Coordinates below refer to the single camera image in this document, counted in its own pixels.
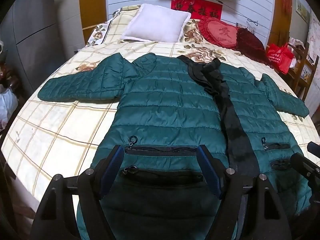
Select red shopping bag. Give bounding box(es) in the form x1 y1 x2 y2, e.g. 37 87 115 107
265 42 293 75

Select dark red cushion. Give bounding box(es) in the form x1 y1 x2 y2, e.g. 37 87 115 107
235 27 274 68

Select white plastic bag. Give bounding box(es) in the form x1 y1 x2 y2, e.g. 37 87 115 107
0 85 18 129

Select wooden chair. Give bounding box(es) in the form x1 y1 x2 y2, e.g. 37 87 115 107
287 40 320 103

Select floral checked bed sheet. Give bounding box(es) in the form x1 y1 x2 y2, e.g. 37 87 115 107
1 4 320 230

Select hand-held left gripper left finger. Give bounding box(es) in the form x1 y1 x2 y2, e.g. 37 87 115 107
30 144 125 240

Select wall picture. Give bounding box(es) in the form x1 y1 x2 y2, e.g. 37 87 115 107
295 0 312 21

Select white pillow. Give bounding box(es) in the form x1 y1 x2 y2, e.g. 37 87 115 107
120 3 192 43

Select red wall banner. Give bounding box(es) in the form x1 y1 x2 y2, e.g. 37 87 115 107
171 0 223 20

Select green puffer jacket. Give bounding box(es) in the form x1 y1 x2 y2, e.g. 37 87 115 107
37 53 313 240

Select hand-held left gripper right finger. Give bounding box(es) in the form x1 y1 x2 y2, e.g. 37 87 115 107
196 144 293 240

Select red heart-shaped cushion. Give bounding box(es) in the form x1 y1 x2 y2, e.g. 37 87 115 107
196 17 239 50

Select grey wardrobe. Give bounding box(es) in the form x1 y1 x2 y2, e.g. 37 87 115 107
0 0 87 93

